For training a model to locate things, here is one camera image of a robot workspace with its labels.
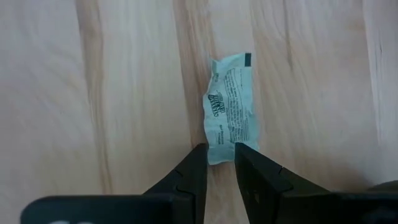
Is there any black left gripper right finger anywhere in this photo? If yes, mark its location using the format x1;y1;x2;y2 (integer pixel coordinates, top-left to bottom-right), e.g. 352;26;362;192
234;142;398;224

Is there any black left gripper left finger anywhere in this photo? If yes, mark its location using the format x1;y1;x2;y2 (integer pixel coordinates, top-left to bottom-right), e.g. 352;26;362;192
19;142;209;224

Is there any pale green snack packet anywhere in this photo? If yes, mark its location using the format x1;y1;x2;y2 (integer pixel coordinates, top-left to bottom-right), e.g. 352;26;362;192
202;52;261;166

